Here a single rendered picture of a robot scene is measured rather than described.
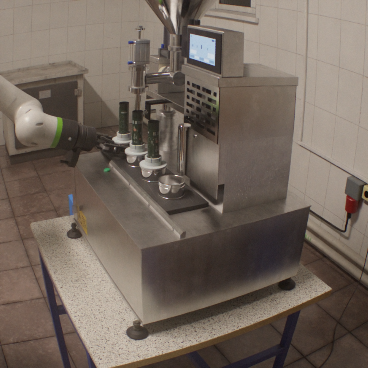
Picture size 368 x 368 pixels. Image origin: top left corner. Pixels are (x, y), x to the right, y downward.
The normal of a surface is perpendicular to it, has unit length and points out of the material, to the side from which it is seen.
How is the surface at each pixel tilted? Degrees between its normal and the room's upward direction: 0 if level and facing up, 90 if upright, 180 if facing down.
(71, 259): 0
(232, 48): 90
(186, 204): 0
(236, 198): 90
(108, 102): 90
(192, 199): 0
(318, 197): 90
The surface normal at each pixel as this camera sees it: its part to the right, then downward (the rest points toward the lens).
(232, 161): 0.44, 0.39
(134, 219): 0.03, -0.91
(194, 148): -0.90, 0.17
